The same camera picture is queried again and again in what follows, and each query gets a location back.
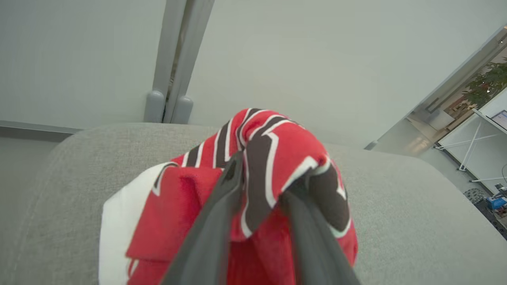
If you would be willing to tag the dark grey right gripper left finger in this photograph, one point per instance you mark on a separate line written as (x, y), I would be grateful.
(206, 241)

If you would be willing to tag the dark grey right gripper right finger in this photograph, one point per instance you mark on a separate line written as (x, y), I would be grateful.
(317, 245)

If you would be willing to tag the red black white jersey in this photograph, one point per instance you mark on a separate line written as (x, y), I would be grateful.
(273, 158)

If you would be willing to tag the light grey fabric sofa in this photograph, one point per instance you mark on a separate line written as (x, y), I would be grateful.
(416, 213)

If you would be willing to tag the blue box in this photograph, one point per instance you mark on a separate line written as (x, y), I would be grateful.
(496, 202)

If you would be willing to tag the white folding table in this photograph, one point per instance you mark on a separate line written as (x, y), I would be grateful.
(473, 142)

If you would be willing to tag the laptop computer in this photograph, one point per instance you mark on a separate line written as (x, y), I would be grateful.
(500, 118)

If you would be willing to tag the green potted plant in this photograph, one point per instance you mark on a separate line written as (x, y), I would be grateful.
(488, 85)

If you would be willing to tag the grey partition wall post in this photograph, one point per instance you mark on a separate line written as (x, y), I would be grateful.
(174, 71)

